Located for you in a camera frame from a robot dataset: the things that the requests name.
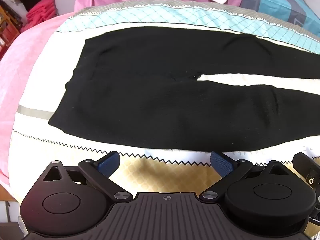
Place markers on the stack of red clothes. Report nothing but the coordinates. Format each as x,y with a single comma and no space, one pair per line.
40,13

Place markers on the wooden shelf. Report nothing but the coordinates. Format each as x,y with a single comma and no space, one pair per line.
8,27

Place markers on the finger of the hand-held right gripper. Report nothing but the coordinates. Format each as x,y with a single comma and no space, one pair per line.
306,166

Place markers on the blue grey striped pillow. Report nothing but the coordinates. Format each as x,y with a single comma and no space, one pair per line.
280,2

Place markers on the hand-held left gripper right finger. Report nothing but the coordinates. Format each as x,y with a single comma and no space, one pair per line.
222,163

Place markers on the black pants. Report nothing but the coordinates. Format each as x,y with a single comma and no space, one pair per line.
155,92

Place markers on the patterned beige teal quilt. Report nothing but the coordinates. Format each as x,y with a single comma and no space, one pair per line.
152,15

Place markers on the pink fuzzy blanket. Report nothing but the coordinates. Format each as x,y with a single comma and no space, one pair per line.
23,60

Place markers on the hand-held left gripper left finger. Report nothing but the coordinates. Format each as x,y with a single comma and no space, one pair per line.
109,163

